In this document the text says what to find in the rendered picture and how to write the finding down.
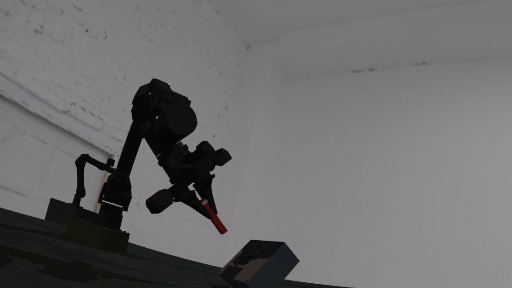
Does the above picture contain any dark red square peg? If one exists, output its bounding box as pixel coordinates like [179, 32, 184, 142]
[200, 198, 228, 234]

